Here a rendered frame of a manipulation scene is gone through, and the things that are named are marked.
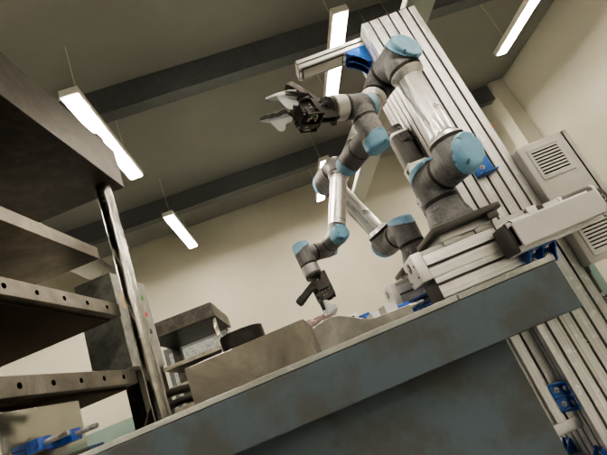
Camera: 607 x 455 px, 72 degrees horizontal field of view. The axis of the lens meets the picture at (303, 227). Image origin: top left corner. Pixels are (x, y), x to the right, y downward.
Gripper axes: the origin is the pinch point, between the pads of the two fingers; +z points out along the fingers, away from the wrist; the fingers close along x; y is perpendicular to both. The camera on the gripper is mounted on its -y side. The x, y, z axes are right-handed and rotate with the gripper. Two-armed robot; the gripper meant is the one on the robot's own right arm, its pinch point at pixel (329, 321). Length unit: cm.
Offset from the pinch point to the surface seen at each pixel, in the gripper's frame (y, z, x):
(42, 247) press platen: -76, -55, -49
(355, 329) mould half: 6, 14, -61
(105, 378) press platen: -70, -7, -41
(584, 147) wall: 477, -146, 458
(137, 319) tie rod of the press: -64, -27, -22
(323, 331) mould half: -2, 11, -64
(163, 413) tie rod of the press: -65, 7, -19
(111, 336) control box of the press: -80, -29, -11
